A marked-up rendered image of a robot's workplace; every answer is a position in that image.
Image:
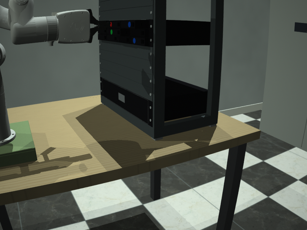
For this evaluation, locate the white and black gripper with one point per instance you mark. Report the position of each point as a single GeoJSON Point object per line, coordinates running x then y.
{"type": "Point", "coordinates": [74, 26]}

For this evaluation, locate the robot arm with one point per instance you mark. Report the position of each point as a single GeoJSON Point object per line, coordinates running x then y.
{"type": "Point", "coordinates": [24, 29]}

